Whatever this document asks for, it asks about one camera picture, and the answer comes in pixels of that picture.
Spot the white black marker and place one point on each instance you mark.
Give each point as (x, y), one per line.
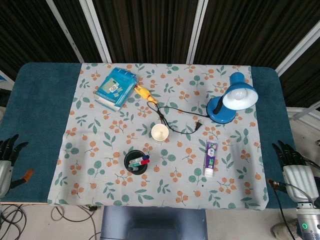
(132, 169)

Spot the purple toothpaste tube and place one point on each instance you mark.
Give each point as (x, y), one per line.
(211, 157)

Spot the red marker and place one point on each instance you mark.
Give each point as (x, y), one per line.
(144, 162)

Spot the blue marker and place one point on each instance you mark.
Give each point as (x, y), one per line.
(145, 157)

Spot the grey white shoe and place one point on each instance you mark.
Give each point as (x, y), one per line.
(281, 230)

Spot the white paper cup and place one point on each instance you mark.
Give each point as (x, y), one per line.
(159, 132)

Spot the yellow rubber chicken toy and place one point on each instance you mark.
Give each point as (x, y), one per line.
(145, 93)

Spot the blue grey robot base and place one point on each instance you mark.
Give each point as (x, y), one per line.
(152, 222)

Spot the floral print tablecloth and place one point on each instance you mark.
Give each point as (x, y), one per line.
(175, 175)

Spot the teal felt table mat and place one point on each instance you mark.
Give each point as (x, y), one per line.
(37, 105)

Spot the blue tissue pack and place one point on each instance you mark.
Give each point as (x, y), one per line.
(116, 87)

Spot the blue desk lamp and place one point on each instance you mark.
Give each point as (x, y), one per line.
(220, 110)

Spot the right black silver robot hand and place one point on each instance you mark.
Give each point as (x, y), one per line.
(297, 180)

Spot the black mesh pen holder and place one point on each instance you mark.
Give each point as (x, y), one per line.
(131, 156)

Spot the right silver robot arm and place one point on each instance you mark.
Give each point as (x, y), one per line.
(308, 222)

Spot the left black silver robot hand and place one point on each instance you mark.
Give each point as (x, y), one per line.
(5, 172)

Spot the white aluminium frame post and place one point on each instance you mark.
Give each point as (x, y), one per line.
(65, 31)
(97, 30)
(197, 30)
(297, 52)

